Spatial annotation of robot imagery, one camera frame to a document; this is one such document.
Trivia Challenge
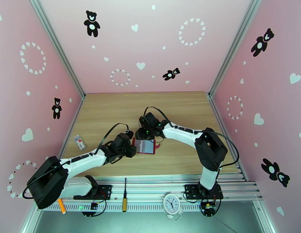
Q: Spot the red leather card holder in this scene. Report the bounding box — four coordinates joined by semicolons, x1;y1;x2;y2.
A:
132;137;163;155

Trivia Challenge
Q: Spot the white card with red print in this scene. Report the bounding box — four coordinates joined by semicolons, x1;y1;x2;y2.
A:
73;134;88;151

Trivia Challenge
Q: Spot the white alarm clock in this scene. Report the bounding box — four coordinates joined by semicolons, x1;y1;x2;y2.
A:
163;193;183;220

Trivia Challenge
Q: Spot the orange marker pen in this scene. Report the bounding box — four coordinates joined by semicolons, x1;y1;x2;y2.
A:
57;198;67;215

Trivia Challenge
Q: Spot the black yellow electronics module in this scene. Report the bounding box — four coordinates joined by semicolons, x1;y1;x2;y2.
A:
201;201;217;215

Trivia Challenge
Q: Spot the right black camera cable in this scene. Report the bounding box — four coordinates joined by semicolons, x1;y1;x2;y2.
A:
144;106;172;126

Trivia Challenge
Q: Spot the black camera cable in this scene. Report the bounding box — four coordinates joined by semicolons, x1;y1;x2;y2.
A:
144;106;172;126
98;122;130;153

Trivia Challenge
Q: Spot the left black camera cable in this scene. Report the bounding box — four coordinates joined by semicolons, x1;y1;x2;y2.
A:
98;122;130;153

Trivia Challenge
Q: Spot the aluminium front rail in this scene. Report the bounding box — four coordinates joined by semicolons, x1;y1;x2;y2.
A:
33;175;264;202

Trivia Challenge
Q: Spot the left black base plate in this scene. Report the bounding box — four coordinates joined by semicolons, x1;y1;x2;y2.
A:
73;184;113;200

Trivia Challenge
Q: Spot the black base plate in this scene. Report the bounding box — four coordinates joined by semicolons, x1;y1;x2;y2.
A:
184;184;224;200
73;184;113;200

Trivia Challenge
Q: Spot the yellow handled screwdriver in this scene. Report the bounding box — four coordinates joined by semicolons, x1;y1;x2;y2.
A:
122;177;129;213

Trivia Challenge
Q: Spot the slotted grey cable duct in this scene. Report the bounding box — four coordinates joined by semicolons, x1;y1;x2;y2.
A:
40;202;258;213

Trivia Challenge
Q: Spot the left aluminium side rail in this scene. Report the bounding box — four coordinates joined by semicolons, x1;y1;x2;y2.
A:
47;95;86;183

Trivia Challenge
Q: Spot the aluminium side rail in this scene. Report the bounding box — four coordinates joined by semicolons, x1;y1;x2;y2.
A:
47;95;86;183
207;92;250;183

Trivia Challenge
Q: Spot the right aluminium side rail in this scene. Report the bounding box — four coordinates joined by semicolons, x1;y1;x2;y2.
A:
207;92;250;183

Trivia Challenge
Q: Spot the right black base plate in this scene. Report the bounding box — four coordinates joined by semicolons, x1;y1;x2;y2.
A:
184;184;224;200

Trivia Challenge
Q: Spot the right aluminium frame post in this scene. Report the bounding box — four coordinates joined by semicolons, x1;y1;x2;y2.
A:
208;0;265;97

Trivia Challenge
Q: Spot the aluminium frame post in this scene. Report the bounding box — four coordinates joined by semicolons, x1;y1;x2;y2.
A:
28;0;86;98
208;0;265;97

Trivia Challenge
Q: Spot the left aluminium frame post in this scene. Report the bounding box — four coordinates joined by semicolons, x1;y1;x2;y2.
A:
28;0;86;98

